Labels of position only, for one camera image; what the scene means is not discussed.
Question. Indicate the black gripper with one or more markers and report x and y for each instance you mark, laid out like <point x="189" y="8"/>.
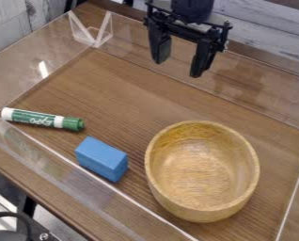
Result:
<point x="189" y="20"/>

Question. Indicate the brown wooden bowl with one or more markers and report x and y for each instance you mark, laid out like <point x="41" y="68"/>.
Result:
<point x="202" y="169"/>

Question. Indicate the black table leg bracket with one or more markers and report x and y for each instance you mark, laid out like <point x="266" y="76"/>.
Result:
<point x="41" y="233"/>

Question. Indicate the blue rectangular block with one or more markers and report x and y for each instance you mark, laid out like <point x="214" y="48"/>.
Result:
<point x="102" y="158"/>

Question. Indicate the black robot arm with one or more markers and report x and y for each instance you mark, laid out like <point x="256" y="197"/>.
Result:
<point x="186" y="19"/>

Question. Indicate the green Expo marker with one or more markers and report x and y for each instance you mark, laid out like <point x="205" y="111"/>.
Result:
<point x="37" y="118"/>

